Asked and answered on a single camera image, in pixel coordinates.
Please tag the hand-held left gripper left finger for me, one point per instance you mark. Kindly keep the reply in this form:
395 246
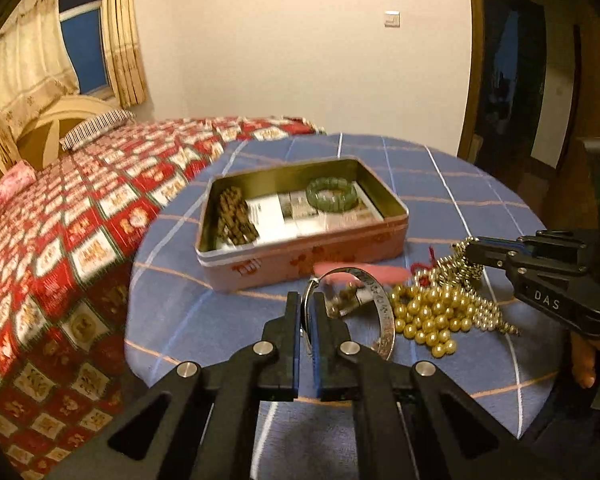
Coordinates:
295 345

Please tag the silver bangle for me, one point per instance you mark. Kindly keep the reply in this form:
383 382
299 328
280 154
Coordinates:
387 310

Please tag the floral beige curtain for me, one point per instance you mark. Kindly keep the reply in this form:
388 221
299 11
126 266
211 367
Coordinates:
125 35

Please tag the dark door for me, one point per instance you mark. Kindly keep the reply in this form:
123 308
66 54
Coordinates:
515 70

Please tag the red patchwork bed blanket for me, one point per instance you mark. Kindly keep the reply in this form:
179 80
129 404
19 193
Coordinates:
55 270

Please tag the person's right hand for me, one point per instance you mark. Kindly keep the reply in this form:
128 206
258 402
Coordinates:
582 360

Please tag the wooden door frame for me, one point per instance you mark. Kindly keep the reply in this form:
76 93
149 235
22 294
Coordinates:
472 60

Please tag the sheer cream curtain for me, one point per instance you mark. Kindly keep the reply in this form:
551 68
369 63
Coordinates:
27 55

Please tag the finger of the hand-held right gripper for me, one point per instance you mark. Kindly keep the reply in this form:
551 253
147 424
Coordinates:
495 260
495 245

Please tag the printed paper cards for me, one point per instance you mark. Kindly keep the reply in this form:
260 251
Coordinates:
275 217

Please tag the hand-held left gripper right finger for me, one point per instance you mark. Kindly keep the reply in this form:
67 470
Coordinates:
318 355

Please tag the striped pillow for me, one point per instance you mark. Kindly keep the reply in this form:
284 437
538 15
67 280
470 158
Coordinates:
97 127

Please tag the cream wooden headboard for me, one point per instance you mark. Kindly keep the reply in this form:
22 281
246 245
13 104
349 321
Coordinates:
50 130

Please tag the window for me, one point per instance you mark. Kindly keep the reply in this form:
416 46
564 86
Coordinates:
82 40

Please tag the pink bangle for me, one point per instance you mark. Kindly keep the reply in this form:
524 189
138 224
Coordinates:
380 274

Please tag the pink tin box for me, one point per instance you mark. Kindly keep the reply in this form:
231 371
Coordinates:
300 260

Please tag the blue checked tablecloth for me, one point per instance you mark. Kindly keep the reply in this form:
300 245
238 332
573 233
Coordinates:
455 200

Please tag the white light switch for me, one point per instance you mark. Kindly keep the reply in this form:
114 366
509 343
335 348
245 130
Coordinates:
392 18

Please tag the pink pillow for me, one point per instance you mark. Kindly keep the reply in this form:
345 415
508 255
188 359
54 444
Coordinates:
10 182

